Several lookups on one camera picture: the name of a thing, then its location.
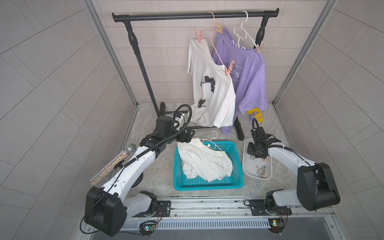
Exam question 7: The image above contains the white plastic hanger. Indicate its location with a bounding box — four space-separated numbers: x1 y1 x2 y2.
200 131 223 152
226 10 259 51

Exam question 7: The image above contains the white garment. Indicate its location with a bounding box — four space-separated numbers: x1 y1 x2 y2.
177 138 233 183
187 39 236 128

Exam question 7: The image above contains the left circuit board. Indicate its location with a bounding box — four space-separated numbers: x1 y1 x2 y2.
139 221 158 236

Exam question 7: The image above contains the pink clothespin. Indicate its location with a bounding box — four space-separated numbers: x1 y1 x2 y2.
225 61 235 76
194 28 203 44
256 44 266 54

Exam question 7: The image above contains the right circuit board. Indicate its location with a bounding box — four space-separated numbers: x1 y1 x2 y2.
269 219 286 234

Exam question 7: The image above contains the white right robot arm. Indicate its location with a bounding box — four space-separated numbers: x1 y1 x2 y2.
247 127 341 215

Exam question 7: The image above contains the white plastic clothespin tray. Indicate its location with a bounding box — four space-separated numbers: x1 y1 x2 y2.
242 138 273 181

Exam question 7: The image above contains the pink wire hanger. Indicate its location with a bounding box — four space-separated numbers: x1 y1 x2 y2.
208 11 232 76

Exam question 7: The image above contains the yellow plastic triangle toy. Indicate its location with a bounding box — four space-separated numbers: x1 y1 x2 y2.
247 108 263 123

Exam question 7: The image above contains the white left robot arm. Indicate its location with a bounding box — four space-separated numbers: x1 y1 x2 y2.
82 113 194 237

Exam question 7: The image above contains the black metal clothes rack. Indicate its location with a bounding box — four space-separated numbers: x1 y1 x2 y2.
112 8 280 142

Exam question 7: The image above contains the circuit board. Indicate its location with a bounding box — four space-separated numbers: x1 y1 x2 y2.
269 219 286 234
139 221 158 236

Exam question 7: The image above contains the black round base stand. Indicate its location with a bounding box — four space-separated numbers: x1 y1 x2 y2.
132 173 144 188

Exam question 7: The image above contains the beige clothespin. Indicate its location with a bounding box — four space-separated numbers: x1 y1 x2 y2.
215 23 223 34

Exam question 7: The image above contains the purple t-shirt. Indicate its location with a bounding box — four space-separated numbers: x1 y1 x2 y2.
213 29 268 119

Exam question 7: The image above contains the silver microphone head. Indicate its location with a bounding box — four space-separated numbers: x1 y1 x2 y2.
124 143 137 155

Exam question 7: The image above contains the teal plastic laundry basket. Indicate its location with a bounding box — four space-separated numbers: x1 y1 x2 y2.
174 141 244 191

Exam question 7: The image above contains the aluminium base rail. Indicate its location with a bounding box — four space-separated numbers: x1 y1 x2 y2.
118 198 336 234

